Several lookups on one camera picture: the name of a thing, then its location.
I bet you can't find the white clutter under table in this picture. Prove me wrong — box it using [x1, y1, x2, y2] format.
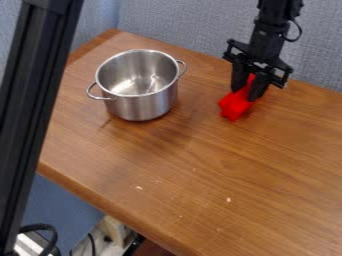
[68, 215, 144, 256]

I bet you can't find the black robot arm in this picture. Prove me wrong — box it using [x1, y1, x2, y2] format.
[223, 0, 303, 102]

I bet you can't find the stainless steel pot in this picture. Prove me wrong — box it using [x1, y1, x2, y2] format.
[85, 49, 187, 121]

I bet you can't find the red plastic block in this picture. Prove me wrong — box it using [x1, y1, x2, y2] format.
[218, 74, 255, 121]

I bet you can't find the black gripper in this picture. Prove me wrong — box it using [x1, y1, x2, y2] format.
[223, 24, 292, 102]

